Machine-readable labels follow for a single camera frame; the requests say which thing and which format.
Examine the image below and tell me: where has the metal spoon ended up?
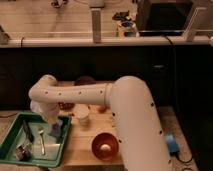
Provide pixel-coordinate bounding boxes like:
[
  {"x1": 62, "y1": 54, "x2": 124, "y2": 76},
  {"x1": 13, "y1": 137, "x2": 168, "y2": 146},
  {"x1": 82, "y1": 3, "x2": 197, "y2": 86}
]
[{"x1": 38, "y1": 128, "x2": 45, "y2": 155}]

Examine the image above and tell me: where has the small red object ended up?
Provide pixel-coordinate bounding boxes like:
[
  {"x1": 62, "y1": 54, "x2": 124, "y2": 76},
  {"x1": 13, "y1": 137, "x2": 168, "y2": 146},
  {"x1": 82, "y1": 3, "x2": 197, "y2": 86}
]
[{"x1": 97, "y1": 106, "x2": 107, "y2": 113}]

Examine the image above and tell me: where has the blue round object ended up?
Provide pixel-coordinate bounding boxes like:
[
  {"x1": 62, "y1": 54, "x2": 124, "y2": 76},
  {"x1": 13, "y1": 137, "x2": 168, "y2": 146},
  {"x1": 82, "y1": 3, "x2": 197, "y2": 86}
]
[{"x1": 165, "y1": 134, "x2": 180, "y2": 155}]

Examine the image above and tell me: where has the small yellow box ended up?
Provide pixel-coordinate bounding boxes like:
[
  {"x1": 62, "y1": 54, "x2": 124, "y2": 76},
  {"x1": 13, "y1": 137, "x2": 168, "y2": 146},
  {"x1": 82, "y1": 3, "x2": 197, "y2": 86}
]
[{"x1": 117, "y1": 22, "x2": 138, "y2": 37}]

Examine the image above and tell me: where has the white paper cup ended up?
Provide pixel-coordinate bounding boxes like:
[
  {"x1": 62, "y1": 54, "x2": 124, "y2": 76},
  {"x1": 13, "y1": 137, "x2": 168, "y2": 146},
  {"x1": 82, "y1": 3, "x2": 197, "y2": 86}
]
[{"x1": 75, "y1": 104, "x2": 90, "y2": 126}]

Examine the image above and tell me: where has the white sponge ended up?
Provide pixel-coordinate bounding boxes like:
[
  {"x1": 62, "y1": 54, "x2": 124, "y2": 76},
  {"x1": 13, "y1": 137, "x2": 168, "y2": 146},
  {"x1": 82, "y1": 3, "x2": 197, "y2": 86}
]
[{"x1": 32, "y1": 143, "x2": 60, "y2": 160}]

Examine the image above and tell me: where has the dark maroon bowl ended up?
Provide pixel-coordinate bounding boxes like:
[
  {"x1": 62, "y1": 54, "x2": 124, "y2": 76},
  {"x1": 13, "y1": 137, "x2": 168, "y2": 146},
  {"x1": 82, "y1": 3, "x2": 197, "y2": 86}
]
[{"x1": 74, "y1": 76, "x2": 96, "y2": 86}]

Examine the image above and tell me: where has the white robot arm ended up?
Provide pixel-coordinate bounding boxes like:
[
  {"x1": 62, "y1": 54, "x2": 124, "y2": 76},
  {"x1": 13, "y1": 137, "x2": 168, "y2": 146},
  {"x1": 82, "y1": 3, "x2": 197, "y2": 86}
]
[{"x1": 29, "y1": 75, "x2": 173, "y2": 171}]

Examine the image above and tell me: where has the white egg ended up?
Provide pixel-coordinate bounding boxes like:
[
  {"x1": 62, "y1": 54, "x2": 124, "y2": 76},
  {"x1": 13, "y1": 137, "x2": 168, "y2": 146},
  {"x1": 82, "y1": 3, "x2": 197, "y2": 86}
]
[{"x1": 101, "y1": 144, "x2": 111, "y2": 152}]

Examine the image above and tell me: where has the green plastic tray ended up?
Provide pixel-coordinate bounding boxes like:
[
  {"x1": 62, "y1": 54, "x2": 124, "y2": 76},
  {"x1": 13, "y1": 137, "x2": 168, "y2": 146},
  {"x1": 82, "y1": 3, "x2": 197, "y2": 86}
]
[{"x1": 0, "y1": 112, "x2": 71, "y2": 168}]

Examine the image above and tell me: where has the black monitor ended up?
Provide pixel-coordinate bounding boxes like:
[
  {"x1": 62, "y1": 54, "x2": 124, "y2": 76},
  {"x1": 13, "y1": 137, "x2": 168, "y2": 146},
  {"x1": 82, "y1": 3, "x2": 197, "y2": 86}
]
[{"x1": 136, "y1": 0, "x2": 193, "y2": 35}]

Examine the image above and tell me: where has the red bowl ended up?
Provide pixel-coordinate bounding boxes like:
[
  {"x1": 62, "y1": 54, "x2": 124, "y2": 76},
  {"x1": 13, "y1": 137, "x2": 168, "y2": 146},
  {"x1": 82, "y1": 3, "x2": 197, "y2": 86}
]
[{"x1": 91, "y1": 133, "x2": 119, "y2": 161}]

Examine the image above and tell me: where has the black handled spatula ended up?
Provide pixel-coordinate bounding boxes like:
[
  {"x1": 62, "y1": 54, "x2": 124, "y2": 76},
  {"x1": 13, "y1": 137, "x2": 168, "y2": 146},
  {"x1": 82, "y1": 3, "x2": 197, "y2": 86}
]
[{"x1": 23, "y1": 120, "x2": 34, "y2": 143}]

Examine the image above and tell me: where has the white vertical post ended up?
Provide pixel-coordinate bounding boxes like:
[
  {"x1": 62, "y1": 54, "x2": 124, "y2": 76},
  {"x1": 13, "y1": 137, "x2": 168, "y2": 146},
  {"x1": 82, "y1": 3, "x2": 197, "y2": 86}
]
[{"x1": 91, "y1": 8, "x2": 101, "y2": 43}]

